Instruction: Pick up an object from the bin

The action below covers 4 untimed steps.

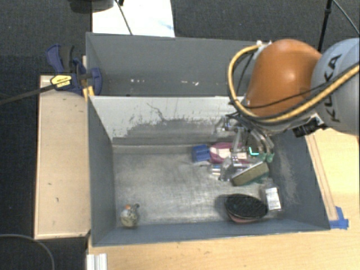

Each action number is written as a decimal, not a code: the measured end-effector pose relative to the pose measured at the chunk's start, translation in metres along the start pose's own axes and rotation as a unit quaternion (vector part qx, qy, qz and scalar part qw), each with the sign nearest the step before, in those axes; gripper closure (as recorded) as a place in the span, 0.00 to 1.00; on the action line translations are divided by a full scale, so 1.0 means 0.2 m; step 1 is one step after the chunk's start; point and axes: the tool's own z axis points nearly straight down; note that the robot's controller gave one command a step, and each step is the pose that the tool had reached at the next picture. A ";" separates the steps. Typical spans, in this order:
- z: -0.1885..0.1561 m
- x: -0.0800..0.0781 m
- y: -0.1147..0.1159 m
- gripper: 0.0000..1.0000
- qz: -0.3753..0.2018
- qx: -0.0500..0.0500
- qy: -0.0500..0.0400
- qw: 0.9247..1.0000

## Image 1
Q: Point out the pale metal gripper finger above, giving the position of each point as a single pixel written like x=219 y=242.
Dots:
x=231 y=162
x=229 y=173

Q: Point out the pink and white packet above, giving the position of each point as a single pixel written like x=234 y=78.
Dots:
x=220 y=152

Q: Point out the yellow and green sponge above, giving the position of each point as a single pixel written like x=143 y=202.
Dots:
x=250 y=174

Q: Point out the blue plastic block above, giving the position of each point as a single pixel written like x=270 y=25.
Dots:
x=201 y=153

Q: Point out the black oval brush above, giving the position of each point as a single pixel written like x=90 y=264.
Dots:
x=245 y=207

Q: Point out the clear plastic bottle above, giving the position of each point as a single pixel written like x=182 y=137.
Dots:
x=272 y=198

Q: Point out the grey metal bin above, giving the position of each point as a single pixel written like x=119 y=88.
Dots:
x=168 y=184

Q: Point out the spotted grey toy animal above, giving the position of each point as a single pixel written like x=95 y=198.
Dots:
x=129 y=216

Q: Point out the pale wood board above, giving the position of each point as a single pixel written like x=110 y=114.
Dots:
x=63 y=162

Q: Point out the black cylinder on white bracket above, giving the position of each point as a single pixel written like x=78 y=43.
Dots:
x=306 y=129

